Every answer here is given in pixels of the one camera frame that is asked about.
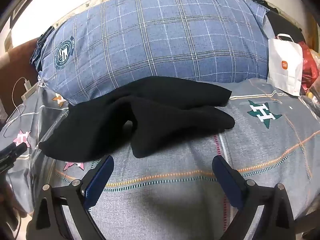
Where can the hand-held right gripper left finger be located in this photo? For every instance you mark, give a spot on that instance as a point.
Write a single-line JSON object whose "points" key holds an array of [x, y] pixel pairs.
{"points": [[98, 180]]}

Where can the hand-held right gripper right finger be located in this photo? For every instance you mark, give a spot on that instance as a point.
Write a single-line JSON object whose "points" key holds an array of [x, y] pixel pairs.
{"points": [[226, 180]]}

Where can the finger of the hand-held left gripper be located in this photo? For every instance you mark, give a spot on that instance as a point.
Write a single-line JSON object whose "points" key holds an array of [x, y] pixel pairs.
{"points": [[12, 152]]}

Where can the black pants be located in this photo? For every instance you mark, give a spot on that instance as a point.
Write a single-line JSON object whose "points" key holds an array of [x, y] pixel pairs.
{"points": [[160, 107]]}

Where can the grey star-print bed sheet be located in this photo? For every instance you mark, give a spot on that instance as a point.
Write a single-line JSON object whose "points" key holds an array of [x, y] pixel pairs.
{"points": [[175, 205]]}

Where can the brown wooden headboard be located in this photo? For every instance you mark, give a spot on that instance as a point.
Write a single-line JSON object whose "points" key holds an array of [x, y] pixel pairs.
{"points": [[17, 62]]}

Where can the clear plastic bag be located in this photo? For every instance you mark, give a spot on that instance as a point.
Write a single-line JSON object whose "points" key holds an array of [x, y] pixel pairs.
{"points": [[312, 102]]}

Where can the white paper bag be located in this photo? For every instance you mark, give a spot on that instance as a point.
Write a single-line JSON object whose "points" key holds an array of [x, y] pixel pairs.
{"points": [[283, 67]]}

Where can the red plastic bag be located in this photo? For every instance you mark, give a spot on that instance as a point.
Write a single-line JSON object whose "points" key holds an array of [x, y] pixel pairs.
{"points": [[310, 67]]}

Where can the black cloth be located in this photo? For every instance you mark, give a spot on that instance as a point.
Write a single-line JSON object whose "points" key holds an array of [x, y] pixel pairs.
{"points": [[282, 22]]}

